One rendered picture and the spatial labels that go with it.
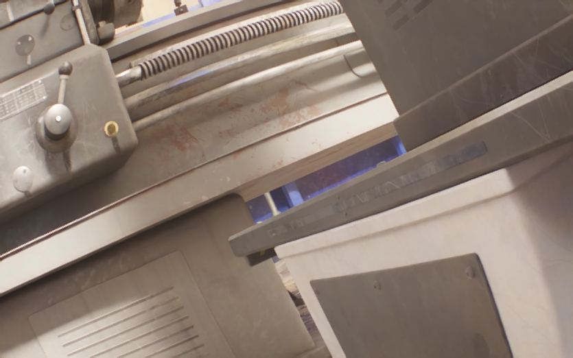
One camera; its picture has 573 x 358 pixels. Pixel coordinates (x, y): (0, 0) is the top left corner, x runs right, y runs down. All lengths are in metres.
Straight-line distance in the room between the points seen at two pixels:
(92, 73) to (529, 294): 1.11
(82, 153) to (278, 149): 0.41
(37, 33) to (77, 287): 0.59
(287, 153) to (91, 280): 0.48
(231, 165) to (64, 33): 0.52
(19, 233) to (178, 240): 0.38
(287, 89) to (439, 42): 1.18
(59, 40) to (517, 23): 1.24
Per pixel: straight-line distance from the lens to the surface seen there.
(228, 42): 1.55
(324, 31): 1.66
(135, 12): 1.85
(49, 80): 1.36
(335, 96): 1.71
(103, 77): 1.37
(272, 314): 1.47
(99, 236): 1.29
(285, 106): 1.65
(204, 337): 1.42
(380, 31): 0.57
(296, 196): 5.05
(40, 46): 1.53
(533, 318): 0.41
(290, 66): 1.59
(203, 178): 1.35
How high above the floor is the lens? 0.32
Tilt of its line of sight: 2 degrees up
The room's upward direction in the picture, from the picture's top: 25 degrees counter-clockwise
